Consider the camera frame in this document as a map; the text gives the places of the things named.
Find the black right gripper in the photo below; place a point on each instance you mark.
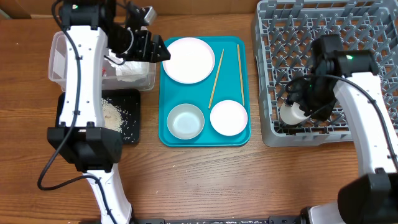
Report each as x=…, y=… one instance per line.
x=314, y=101

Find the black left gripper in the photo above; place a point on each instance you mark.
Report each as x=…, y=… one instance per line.
x=148, y=54

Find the white plastic cup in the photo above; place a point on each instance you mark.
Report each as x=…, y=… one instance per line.
x=292, y=114

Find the white tissue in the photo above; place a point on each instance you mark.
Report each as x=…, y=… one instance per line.
x=130, y=71

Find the grey bowl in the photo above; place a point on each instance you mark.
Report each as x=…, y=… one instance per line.
x=185, y=121

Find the cooked white rice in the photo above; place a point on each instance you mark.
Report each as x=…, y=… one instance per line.
x=120, y=120

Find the white small bowl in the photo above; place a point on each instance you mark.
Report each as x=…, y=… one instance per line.
x=228, y=118

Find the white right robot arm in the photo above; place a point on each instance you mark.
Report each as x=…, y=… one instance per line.
x=350, y=79

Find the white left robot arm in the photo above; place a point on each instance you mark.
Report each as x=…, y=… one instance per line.
x=98, y=165

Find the black waste tray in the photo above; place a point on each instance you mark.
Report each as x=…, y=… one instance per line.
x=132, y=102

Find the grey dishwasher rack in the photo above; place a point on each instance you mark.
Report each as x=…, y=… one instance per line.
x=282, y=32

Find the clear plastic waste bin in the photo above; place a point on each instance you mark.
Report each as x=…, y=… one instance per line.
x=56, y=62

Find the large white round plate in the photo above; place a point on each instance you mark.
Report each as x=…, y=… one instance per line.
x=192, y=60

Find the left wooden chopstick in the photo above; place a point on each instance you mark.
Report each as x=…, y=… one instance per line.
x=216, y=80

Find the wooden chopstick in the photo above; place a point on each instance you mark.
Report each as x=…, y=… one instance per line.
x=240, y=74
x=216, y=80

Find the teal plastic tray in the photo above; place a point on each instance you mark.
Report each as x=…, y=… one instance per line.
x=173, y=93

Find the right wooden chopstick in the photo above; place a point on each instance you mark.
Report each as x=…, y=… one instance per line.
x=240, y=74

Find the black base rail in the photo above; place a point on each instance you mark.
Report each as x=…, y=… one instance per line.
x=273, y=219

